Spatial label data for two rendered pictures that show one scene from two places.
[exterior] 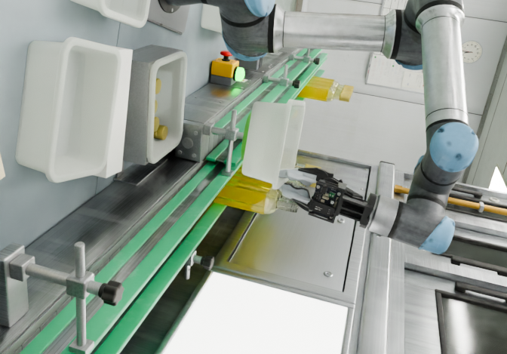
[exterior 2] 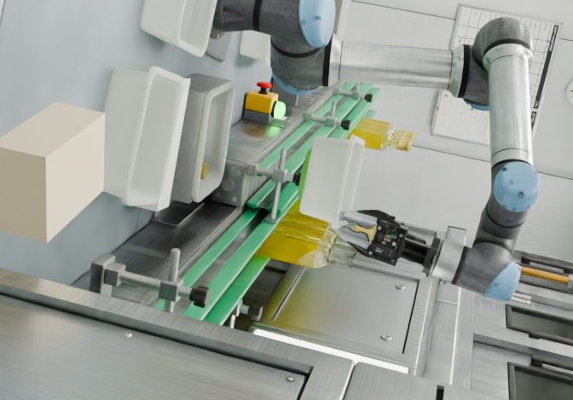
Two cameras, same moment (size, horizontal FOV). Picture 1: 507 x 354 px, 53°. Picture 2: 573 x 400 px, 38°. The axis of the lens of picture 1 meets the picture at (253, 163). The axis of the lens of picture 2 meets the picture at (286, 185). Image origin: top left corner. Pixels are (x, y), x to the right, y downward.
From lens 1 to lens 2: 0.56 m
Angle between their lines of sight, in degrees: 6
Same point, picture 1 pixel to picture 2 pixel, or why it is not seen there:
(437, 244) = (503, 289)
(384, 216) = (448, 259)
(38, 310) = not seen: hidden behind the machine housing
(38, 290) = not seen: hidden behind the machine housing
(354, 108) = (413, 170)
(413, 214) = (478, 257)
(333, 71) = (383, 114)
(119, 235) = not seen: hidden behind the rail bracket
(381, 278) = (446, 344)
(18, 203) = (83, 227)
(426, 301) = (497, 373)
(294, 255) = (346, 318)
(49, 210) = (101, 240)
